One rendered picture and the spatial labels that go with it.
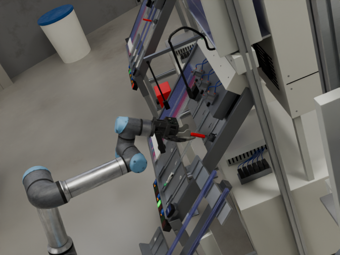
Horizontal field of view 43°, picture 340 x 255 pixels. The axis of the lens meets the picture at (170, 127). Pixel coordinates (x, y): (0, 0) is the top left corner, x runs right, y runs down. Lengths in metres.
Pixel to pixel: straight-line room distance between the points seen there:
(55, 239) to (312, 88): 1.26
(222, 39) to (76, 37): 4.51
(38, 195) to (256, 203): 0.96
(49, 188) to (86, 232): 1.56
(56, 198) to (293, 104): 1.00
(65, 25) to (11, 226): 2.93
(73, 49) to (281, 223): 4.35
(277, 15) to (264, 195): 0.86
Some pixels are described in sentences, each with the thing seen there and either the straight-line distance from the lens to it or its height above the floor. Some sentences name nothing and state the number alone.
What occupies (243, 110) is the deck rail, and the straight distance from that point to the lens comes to 1.70.
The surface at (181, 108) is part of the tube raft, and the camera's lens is 2.17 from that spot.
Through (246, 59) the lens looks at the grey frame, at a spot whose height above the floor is 1.36.
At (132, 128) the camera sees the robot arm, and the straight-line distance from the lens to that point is 1.84.
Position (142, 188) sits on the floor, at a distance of 3.33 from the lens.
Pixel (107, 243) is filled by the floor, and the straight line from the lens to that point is 3.11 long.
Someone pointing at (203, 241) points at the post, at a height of 0.80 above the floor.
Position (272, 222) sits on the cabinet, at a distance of 2.15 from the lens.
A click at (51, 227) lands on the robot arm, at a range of 1.98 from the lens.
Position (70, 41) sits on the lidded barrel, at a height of 0.29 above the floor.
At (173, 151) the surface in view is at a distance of 2.13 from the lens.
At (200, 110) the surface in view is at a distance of 1.99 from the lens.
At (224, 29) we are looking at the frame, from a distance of 1.51.
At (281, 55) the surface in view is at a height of 1.29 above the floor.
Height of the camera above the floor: 2.11
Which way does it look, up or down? 34 degrees down
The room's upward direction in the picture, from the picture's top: 24 degrees counter-clockwise
